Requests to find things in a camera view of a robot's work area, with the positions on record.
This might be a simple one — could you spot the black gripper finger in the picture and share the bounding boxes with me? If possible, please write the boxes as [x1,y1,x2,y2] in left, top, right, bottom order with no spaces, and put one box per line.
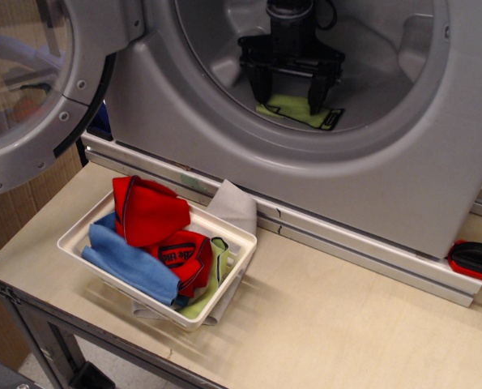
[308,73,335,115]
[247,66,273,105]

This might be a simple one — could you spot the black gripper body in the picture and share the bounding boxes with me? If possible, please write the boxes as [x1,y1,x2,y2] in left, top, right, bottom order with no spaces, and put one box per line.
[237,15,345,83]

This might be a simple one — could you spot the green cloth with black trim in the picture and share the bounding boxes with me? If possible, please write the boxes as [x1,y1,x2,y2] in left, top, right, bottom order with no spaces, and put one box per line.
[256,94,344,130]

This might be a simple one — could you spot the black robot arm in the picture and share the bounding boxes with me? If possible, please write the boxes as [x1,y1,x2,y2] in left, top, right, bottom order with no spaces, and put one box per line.
[237,1,345,115]

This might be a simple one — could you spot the grey toy washing machine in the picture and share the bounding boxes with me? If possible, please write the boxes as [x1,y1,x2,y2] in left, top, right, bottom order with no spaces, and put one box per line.
[88,1,482,257]

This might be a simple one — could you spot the washing machine round door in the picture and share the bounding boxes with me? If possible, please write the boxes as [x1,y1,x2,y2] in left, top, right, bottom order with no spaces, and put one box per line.
[0,1,144,194]

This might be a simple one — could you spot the green cloth in basket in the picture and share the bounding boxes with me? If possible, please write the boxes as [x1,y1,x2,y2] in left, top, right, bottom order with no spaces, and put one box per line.
[178,237,229,319]

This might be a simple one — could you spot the red cloth with black trim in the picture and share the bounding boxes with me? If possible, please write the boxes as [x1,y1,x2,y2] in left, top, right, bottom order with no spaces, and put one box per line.
[112,176,212,299]

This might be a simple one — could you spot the blue cloth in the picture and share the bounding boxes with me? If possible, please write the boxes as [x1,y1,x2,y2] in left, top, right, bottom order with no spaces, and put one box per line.
[82,212,190,306]

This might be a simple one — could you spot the red and black tool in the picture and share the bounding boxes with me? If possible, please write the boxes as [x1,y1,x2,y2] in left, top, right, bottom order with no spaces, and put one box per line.
[447,241,482,280]

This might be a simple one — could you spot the white plastic basket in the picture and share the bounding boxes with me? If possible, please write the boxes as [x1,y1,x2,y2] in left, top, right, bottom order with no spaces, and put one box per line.
[58,191,257,331]

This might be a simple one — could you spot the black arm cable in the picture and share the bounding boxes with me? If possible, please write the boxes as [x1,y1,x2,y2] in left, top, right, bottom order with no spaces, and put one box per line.
[314,0,339,32]

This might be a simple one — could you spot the aluminium extrusion rail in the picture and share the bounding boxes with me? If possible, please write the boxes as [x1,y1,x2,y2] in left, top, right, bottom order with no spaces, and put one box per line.
[77,133,482,306]

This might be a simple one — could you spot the metal table frame leg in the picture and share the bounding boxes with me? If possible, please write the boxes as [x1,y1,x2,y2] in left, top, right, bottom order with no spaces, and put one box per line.
[0,275,116,389]

